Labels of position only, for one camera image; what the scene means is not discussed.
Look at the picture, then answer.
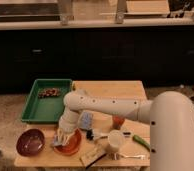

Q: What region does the blue sponge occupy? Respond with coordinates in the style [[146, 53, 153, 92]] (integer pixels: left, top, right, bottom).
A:
[[79, 112, 93, 130]]

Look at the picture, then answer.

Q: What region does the white cup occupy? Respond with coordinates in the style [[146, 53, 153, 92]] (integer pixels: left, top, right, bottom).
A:
[[107, 130, 125, 153]]

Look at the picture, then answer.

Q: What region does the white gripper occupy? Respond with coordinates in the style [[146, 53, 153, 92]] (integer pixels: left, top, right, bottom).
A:
[[57, 118, 77, 145]]

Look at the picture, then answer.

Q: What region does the green chili pepper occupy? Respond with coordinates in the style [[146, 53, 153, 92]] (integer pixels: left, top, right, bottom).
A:
[[132, 135, 150, 151]]

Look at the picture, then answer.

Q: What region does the wooden block with black edge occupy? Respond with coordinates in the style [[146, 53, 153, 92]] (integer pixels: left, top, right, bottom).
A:
[[80, 147, 106, 167]]

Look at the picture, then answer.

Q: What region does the black cabinet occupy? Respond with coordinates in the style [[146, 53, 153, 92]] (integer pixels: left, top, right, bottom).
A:
[[0, 26, 194, 94]]

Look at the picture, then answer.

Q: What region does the light blue towel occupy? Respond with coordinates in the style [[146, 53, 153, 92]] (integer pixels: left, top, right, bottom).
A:
[[52, 136, 69, 147]]

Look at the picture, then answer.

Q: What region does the dark purple bowl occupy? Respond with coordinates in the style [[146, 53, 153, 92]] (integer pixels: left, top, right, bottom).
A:
[[16, 129, 45, 157]]

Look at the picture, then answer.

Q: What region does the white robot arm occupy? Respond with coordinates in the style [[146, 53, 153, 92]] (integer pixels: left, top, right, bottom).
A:
[[58, 91, 194, 171]]

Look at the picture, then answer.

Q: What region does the black handled brush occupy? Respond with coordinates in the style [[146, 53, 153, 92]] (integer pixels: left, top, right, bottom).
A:
[[86, 130, 108, 140]]

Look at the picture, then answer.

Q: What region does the red cup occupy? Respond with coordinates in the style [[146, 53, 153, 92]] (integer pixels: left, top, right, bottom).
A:
[[112, 116, 125, 130]]

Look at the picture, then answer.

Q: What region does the green plastic tray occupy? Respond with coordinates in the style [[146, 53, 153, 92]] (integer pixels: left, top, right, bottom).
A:
[[21, 79, 72, 124]]

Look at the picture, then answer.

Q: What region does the pile of nuts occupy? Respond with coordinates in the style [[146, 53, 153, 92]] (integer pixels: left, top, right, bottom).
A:
[[38, 88, 61, 98]]

